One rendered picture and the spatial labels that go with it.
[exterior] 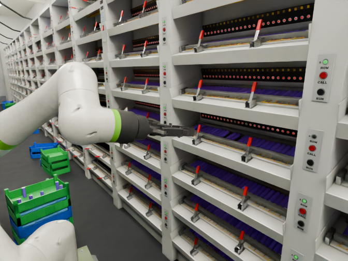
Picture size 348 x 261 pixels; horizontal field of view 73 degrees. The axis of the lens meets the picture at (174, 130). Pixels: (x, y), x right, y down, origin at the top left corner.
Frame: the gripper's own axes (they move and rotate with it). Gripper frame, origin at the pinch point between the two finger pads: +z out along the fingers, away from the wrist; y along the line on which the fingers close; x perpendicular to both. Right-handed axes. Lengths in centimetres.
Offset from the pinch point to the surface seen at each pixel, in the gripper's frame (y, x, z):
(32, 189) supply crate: -105, -61, -25
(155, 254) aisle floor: -42, -83, 32
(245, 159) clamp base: 13.2, -6.9, 20.5
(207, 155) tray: -5.4, -10.5, 21.5
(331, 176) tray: 40.0, -4.2, 22.2
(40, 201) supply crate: -85, -60, -24
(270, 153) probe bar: 19.0, -3.2, 26.3
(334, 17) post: 36, 36, 11
